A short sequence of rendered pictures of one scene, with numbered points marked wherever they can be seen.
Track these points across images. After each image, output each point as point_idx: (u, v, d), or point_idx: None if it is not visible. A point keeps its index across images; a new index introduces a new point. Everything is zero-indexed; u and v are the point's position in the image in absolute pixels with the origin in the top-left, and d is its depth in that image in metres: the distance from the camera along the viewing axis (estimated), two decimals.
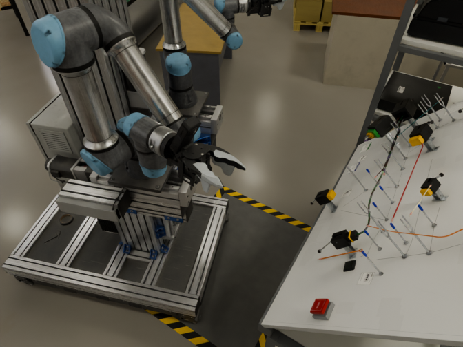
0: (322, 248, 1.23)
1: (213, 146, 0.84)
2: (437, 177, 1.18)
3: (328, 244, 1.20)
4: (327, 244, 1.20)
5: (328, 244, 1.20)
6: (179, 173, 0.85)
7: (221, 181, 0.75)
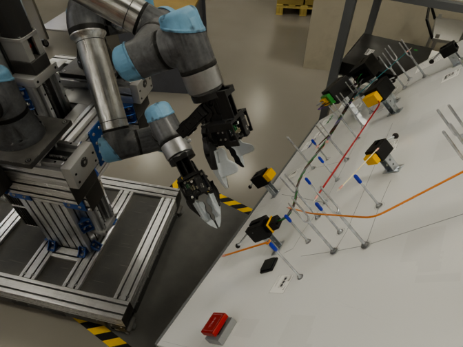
0: (239, 242, 0.91)
1: (204, 149, 0.70)
2: (394, 144, 0.86)
3: (245, 235, 0.88)
4: (244, 236, 0.88)
5: (246, 235, 0.88)
6: (239, 111, 0.71)
7: (238, 164, 0.80)
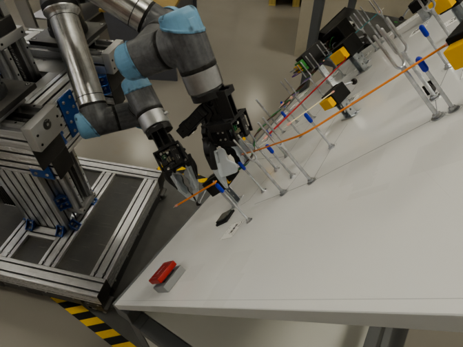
0: (200, 200, 0.88)
1: (204, 149, 0.70)
2: (357, 95, 0.83)
3: (204, 191, 0.85)
4: (204, 191, 0.85)
5: (204, 191, 0.85)
6: (239, 111, 0.71)
7: (238, 164, 0.80)
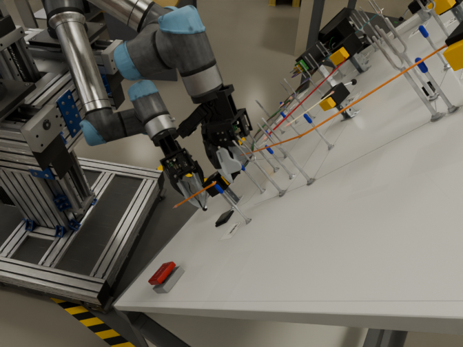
0: (204, 204, 0.88)
1: (207, 150, 0.71)
2: (356, 96, 0.83)
3: (207, 193, 0.85)
4: (207, 194, 0.85)
5: (207, 193, 0.85)
6: (239, 111, 0.71)
7: None
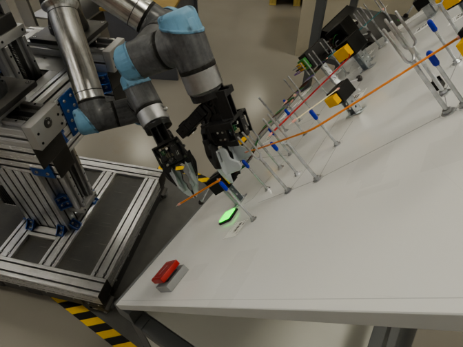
0: (202, 198, 0.87)
1: (207, 150, 0.71)
2: (362, 92, 0.82)
3: (207, 189, 0.84)
4: (207, 190, 0.84)
5: (207, 189, 0.84)
6: (239, 110, 0.71)
7: None
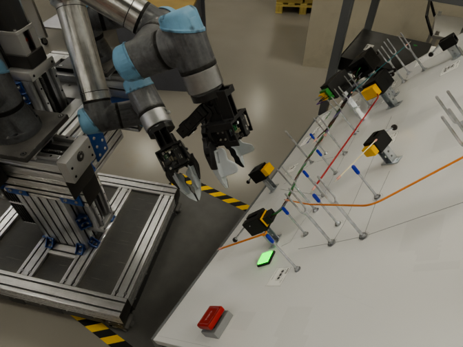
0: (236, 236, 0.90)
1: (204, 149, 0.70)
2: (393, 136, 0.85)
3: (242, 228, 0.87)
4: (242, 229, 0.87)
5: (243, 229, 0.87)
6: (239, 110, 0.71)
7: (238, 164, 0.80)
